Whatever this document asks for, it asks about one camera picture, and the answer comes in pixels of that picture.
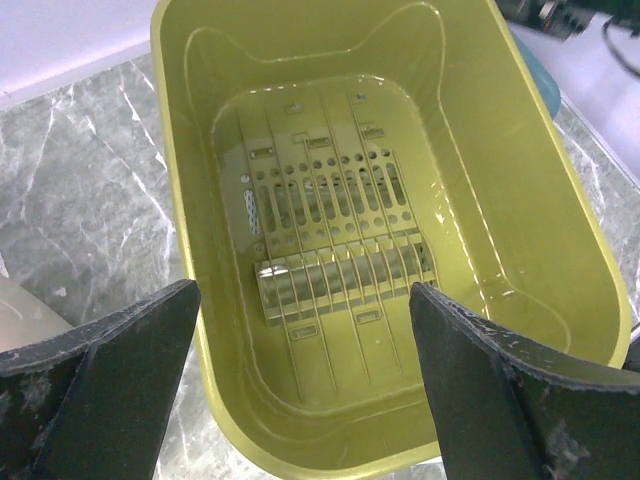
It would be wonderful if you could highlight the beige cylindrical roll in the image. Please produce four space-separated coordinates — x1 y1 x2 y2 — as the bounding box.
0 276 72 352

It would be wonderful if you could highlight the olive green plastic tub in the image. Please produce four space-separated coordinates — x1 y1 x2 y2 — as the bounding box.
151 1 632 479

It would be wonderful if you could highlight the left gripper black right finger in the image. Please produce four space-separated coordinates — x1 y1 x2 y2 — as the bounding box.
409 283 639 479

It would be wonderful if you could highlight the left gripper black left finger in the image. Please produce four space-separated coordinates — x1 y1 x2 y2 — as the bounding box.
1 279 201 479

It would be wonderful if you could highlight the aluminium rail at wall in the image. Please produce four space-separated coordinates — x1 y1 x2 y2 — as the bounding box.
563 95 639 187

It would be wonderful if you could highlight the translucent blue plastic container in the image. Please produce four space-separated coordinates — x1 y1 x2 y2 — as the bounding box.
511 32 561 118

